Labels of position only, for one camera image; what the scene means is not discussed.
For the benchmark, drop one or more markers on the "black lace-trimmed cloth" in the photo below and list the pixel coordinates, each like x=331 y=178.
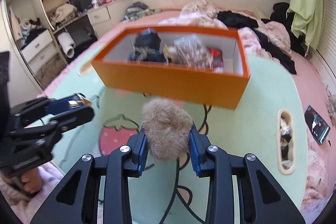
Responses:
x=147 y=43

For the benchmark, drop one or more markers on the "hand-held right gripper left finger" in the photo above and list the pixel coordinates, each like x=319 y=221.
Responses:
x=141 y=153

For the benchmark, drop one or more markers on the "green cartoon desktop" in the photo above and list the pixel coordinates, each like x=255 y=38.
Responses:
x=262 y=113

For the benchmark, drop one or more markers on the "person's left forearm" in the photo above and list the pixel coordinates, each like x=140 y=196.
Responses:
x=10 y=187

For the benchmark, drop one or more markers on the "crumpled dark wrappers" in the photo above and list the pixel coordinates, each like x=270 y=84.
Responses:
x=285 y=140

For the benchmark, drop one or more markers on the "black bag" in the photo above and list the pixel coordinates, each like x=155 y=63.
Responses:
x=80 y=1

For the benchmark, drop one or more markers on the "red carved block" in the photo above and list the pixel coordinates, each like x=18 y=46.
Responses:
x=215 y=53

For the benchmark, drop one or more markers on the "orange cardboard box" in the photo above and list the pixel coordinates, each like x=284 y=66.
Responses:
x=170 y=82

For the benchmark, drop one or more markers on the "pink patterned quilt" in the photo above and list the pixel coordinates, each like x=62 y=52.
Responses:
x=199 y=11

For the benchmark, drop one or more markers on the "beige hair clip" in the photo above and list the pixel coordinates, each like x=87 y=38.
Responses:
x=332 y=108

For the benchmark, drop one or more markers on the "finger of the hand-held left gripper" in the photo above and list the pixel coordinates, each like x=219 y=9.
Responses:
x=76 y=119
x=60 y=103

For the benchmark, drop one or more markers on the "black clothes on bed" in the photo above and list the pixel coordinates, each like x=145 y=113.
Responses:
x=236 y=19

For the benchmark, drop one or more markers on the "white wardrobe drawers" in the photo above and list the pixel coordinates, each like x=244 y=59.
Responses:
x=36 y=48

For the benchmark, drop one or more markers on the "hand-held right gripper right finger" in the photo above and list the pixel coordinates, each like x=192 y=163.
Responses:
x=195 y=153

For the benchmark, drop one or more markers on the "folded patterned clothes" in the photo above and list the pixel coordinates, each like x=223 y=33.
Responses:
x=139 y=11

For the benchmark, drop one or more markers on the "person's left hand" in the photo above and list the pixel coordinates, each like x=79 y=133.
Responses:
x=32 y=183

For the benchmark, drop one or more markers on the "white drawer cabinet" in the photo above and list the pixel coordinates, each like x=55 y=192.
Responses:
x=98 y=16

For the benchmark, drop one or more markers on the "brown card box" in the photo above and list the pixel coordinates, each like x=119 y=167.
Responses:
x=193 y=52

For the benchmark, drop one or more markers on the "brown fur pom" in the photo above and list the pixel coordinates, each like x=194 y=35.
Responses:
x=165 y=129

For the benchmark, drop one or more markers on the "black clothes pile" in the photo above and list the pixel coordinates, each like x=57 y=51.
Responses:
x=281 y=11

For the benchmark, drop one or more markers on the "white paper roll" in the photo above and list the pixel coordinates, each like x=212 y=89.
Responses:
x=67 y=44

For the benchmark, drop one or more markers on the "pink rabbit print quilt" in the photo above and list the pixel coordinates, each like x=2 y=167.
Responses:
x=317 y=166

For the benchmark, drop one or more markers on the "green curtain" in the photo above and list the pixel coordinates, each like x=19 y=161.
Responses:
x=304 y=3

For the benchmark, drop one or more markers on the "smartphone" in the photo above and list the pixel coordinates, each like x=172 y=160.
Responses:
x=317 y=125

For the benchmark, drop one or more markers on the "small shiny metal object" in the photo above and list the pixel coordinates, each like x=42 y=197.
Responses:
x=74 y=103

